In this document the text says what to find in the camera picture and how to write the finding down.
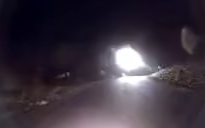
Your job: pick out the grey asphalt road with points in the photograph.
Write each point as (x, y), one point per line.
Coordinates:
(123, 103)

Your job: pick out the rough verge with debris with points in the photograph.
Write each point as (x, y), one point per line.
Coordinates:
(181, 75)
(46, 95)

